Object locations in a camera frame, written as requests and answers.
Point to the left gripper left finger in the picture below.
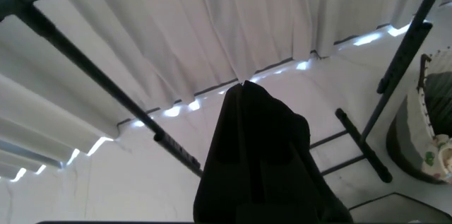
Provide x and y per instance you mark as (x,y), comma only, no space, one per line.
(222,181)

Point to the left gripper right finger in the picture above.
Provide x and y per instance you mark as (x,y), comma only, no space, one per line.
(286,188)

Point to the black T-shirt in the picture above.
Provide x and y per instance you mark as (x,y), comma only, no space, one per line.
(275,111)

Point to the cream printed shorts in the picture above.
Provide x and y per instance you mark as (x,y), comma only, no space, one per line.
(441,160)

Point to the white laundry basket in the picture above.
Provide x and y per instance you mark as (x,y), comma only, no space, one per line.
(413,121)

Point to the black clothes rack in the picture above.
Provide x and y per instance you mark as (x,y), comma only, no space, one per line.
(88,70)

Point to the white curtain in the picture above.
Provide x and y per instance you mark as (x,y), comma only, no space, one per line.
(212,22)

